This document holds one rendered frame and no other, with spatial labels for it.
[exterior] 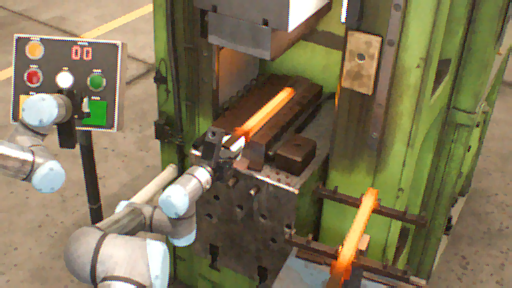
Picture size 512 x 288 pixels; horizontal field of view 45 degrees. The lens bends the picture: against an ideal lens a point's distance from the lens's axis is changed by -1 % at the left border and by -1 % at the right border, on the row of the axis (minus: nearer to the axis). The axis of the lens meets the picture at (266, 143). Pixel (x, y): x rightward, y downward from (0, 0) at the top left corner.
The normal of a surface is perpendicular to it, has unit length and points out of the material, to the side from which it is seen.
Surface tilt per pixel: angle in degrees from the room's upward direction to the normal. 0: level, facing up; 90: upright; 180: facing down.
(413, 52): 90
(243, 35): 90
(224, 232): 90
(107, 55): 60
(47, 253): 0
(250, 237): 90
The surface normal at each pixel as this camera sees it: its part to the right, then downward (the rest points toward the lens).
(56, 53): -0.03, 0.08
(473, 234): 0.05, -0.82
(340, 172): -0.48, 0.48
